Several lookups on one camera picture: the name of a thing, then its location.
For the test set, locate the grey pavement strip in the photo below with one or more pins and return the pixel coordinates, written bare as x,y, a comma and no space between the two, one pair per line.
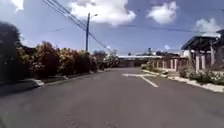
36,81

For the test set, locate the utility pole with street lamp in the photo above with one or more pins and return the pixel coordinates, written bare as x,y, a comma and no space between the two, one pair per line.
87,33

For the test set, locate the long building with white roof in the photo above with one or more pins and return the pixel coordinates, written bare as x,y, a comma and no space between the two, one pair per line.
140,60

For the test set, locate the green bush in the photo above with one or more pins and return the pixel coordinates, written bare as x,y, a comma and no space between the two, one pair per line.
147,65

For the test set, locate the low green plants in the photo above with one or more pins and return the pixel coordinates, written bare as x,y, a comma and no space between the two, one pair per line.
206,76

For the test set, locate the pale concrete kerb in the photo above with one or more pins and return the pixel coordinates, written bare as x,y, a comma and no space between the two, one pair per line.
200,85

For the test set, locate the dark tree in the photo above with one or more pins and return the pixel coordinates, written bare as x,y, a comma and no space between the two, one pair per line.
8,50

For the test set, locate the pink wall with pale posts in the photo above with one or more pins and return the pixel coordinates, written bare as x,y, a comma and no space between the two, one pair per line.
170,63

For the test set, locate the hedge of flowering bushes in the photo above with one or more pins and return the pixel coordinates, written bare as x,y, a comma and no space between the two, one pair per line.
50,61

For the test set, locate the building with porch roof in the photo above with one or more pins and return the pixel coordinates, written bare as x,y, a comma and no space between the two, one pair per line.
203,43

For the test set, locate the group of trees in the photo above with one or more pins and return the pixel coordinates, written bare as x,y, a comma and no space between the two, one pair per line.
101,57

